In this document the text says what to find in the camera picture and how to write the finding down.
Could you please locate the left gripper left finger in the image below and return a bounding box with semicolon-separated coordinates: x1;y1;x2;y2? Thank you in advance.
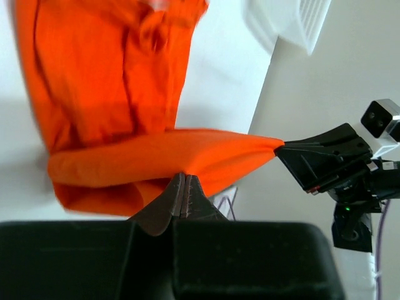
1;174;185;299

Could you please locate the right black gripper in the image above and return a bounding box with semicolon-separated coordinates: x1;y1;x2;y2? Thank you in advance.
274;123;399;205

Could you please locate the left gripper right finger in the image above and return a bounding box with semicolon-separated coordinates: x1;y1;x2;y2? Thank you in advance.
172;176;344;299

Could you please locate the orange t-shirt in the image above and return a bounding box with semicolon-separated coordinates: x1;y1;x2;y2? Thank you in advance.
14;1;284;216

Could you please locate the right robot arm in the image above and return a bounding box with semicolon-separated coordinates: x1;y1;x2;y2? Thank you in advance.
274;123;399;299

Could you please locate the white plastic mesh basket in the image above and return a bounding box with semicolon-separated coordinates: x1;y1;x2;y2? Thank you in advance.
244;0;331;56

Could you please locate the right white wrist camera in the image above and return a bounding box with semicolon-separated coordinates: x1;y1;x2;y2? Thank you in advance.
361;99;399;158

